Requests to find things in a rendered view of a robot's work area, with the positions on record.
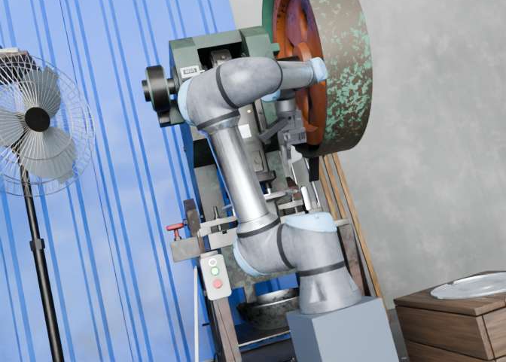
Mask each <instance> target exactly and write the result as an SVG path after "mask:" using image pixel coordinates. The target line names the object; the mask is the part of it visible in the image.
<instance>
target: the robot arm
mask: <svg viewBox="0 0 506 362"><path fill-rule="evenodd" d="M327 76H328V73H327V69H326V67H325V64H324V62H323V61H322V59H321V58H319V57H316V58H314V59H310V60H308V61H306V62H284V61H276V60H275V59H273V58H270V57H266V56H253V57H243V58H238V59H232V60H229V61H226V62H224V63H223V64H221V65H218V66H216V67H214V68H212V69H209V70H208V71H205V72H203V73H202V74H199V75H194V76H193V77H192V78H191V79H189V80H187V81H185V82H184V83H183V84H182V85H181V87H180V89H179V92H178V106H179V110H180V112H181V115H182V117H183V118H184V119H185V120H186V122H187V123H188V124H190V125H191V126H196V127H197V131H198V132H199V133H201V134H203V135H205V136H206V137H207V140H208V142H209V146H210V148H211V150H212V153H213V156H214V158H215V162H216V164H217V166H218V170H219V172H220V174H221V177H222V180H223V182H224V186H225V188H226V190H227V194H228V196H229V198H230V201H231V204H232V206H233V210H234V212H235V214H236V218H237V220H238V222H239V225H238V227H237V228H236V234H237V237H236V238H235V239H234V241H233V246H234V249H233V253H234V255H235V258H236V261H237V263H238V264H239V266H240V267H241V268H242V269H243V270H244V271H245V272H247V273H248V274H250V275H269V274H270V273H273V272H280V271H284V270H288V269H294V268H297V271H298V274H299V276H300V297H299V307H300V312H301V314H305V315H312V314H319V313H324V312H331V311H334V310H338V309H343V308H346V307H348V306H352V305H354V304H356V303H358V302H360V301H361V300H362V297H361V292H360V290H359V288H358V286H357V285H356V283H355V282H354V280H353V279H352V277H351V275H350V274H349V272H348V270H347V268H346V264H345V261H344V258H343V252H342V250H341V247H340V241H339V239H338V235H337V228H336V227H335V225H334V220H333V218H332V216H331V215H330V214H329V213H327V212H316V213H309V214H298V215H292V216H287V217H286V218H285V222H284V223H283V224H281V223H280V221H279V218H278V216H277V215H276V214H273V213H271V212H270V210H269V208H268V206H267V202H266V200H265V198H264V194H263V192H262V189H261V186H260V184H259V181H258V178H257V176H256V173H255V170H254V167H253V165H252V163H251V159H250V156H249V155H248V151H247V149H246V146H245V142H244V141H243V138H242V135H241V132H240V130H239V127H238V122H239V119H240V118H241V115H240V112H239V108H242V107H244V106H246V105H248V104H250V103H252V102H254V101H256V100H258V99H261V100H262V101H264V102H274V107H275V112H276V116H277V117H278V118H277V119H276V120H274V121H273V122H272V123H271V124H270V125H269V126H267V127H266V128H265V129H264V130H262V131H261V132H260V133H259V134H257V138H258V139H259V140H260V141H262V142H266V141H267V140H268V139H269V138H271V137H272V136H273V135H275V134H276V133H277V132H278V140H279V148H280V151H281V155H282V159H283V162H284V164H285V167H286V168H287V169H288V170H291V164H292V163H294V162H296V161H298V160H300V159H301V157H302V154H301V153H298V152H297V151H296V150H295V147H294V146H292V145H291V144H300V143H304V142H306V130H305V127H303V118H302V111H301V110H299V109H296V108H297V106H296V100H295V94H294V93H295V92H297V91H299V90H302V89H304V88H307V87H310V86H312V85H314V84H319V82H321V81H324V80H325V79H326V78H327ZM304 135H305V139H304Z"/></svg>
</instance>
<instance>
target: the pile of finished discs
mask: <svg viewBox="0 0 506 362"><path fill-rule="evenodd" d="M453 284H455V285H451V284H449V285H448V284H444V285H441V286H440V287H437V288H435V289H434V290H433V291H432V292H431V295H432V296H433V297H434V298H437V299H443V300H457V299H466V298H473V297H483V296H488V295H492V294H498V293H502V292H505V291H506V272H500V273H493V274H488V275H479V276H474V277H470V278H464V279H461V280H458V281H454V283H453Z"/></svg>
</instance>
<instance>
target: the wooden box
mask: <svg viewBox="0 0 506 362"><path fill-rule="evenodd" d="M500 272H506V271H483V272H479V273H477V274H473V275H470V276H467V277H464V278H470V277H474V276H479V275H488V274H493V273H500ZM464 278H460V279H457V280H454V281H458V280H461V279H464ZM454 281H450V282H447V283H444V284H448V285H449V284H451V285H455V284H453V283H454ZM444 284H440V285H438V286H434V287H430V288H428V289H425V290H422V291H418V292H415V293H412V294H408V295H406V296H402V297H399V298H396V299H393V301H394V304H395V305H397V306H395V309H396V312H397V316H398V320H399V323H400V326H401V331H402V334H403V338H404V339H405V340H404V342H405V345H406V348H407V353H408V356H409V359H410V362H506V291H505V292H502V293H498V294H492V295H488V296H483V297H473V298H466V299H457V300H443V299H437V298H434V297H433V296H432V295H431V292H432V291H433V290H434V289H435V288H437V287H440V286H441V285H444Z"/></svg>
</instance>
